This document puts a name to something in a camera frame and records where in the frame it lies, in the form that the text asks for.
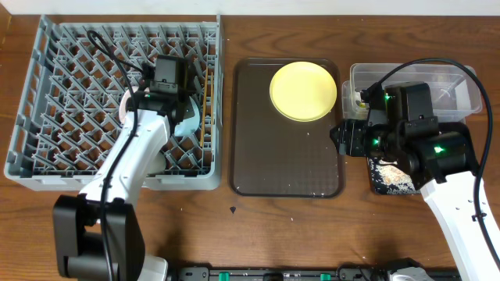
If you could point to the light blue bowl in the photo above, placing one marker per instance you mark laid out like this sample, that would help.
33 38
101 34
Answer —
191 120

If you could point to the spilled rice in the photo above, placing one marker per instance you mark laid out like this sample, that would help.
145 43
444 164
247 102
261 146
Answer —
387 179

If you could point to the white cup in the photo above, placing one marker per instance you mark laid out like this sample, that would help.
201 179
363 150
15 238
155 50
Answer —
157 165

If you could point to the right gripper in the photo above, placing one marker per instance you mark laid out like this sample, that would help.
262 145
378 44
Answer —
350 136

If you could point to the dark brown serving tray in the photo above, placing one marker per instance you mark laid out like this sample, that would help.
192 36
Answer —
272 155

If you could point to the black waste tray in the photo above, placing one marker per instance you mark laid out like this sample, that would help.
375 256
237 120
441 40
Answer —
422 159

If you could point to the white bowl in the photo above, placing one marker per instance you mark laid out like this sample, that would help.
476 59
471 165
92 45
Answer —
125 108

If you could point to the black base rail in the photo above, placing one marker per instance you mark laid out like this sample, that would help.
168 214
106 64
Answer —
205 274

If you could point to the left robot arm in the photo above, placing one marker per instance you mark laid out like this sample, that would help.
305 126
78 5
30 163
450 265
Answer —
97 235

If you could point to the clear plastic bin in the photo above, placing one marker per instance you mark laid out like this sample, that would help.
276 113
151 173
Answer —
454 95

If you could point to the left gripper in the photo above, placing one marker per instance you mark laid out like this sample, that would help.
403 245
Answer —
187 100

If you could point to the yellow round plate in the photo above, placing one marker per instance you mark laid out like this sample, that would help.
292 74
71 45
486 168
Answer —
303 91

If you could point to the grey plastic dish rack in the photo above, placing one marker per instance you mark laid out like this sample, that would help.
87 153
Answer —
67 120

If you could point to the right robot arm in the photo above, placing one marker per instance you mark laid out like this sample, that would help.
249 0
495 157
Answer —
402 130

